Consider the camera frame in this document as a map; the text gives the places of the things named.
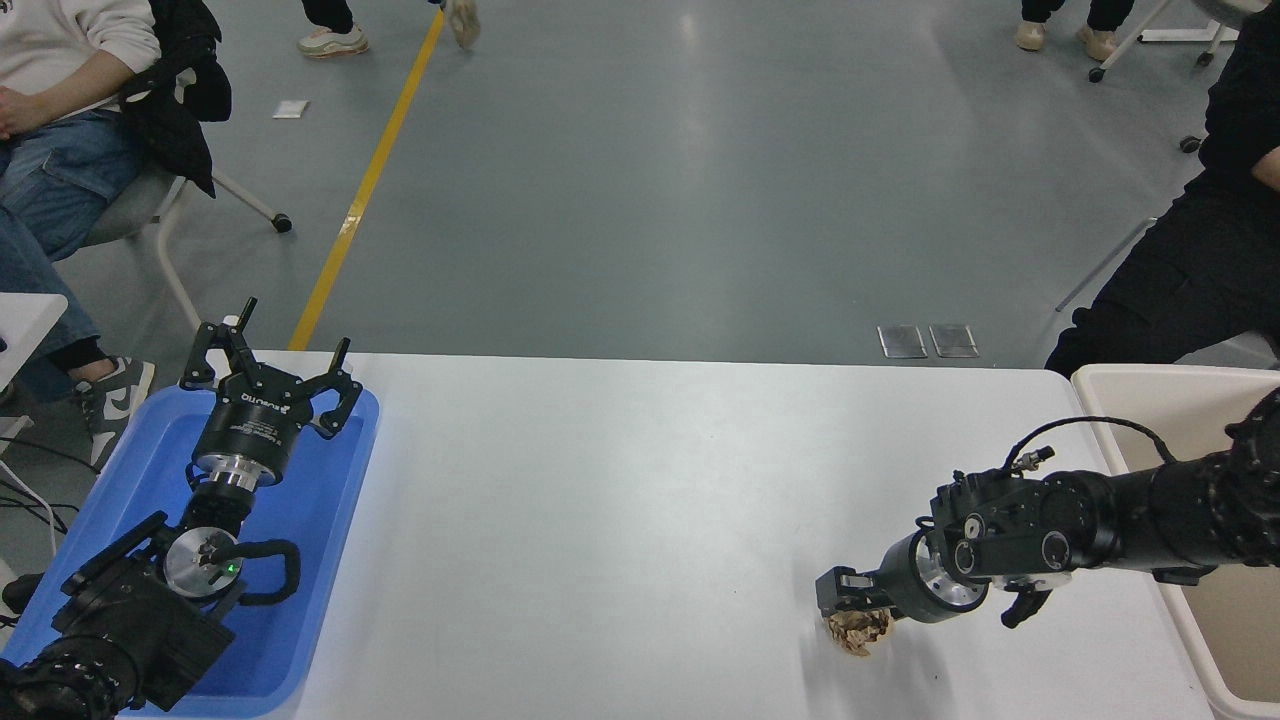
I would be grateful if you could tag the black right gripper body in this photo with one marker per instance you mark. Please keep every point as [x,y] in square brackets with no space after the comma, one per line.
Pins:
[903,585]

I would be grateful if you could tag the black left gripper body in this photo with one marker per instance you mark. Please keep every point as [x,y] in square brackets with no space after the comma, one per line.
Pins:
[255,425]

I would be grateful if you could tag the tan paper ball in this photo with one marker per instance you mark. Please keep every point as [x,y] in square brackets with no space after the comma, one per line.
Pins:
[860,635]

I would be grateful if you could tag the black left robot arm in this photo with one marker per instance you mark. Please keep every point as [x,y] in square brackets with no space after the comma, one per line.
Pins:
[130,620]

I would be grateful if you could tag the person's forearm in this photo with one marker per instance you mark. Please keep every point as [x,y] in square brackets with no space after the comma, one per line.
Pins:
[85,90]
[1268,168]

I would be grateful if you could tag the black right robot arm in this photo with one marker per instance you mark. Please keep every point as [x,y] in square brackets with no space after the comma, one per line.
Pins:
[1180,520]

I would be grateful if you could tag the person's hand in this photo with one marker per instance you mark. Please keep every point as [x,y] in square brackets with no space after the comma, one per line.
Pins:
[20,115]

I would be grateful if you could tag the blue plastic tray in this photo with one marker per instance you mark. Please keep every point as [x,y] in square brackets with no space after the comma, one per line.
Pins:
[320,520]

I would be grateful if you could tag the white desk corner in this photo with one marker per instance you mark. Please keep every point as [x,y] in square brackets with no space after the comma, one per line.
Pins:
[25,330]

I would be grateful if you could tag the black jacket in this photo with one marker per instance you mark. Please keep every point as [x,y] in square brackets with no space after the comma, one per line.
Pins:
[170,130]

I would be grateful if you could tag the metal floor plate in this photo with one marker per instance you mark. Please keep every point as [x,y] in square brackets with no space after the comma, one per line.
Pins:
[902,341]
[953,340]

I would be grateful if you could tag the seated person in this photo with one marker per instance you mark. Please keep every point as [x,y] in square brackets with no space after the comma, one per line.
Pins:
[60,180]

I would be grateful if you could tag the black floor object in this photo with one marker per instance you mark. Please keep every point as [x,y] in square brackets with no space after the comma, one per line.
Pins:
[22,593]

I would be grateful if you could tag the walking person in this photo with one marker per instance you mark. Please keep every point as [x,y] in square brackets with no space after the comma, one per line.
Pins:
[335,42]

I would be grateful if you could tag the large pale bin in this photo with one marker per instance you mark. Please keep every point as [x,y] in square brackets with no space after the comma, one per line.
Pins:
[1240,640]

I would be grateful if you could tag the standing person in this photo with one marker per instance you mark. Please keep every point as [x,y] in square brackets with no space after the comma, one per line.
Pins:
[1030,35]

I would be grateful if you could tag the white frame caster chair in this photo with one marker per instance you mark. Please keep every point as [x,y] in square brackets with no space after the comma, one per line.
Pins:
[1185,36]

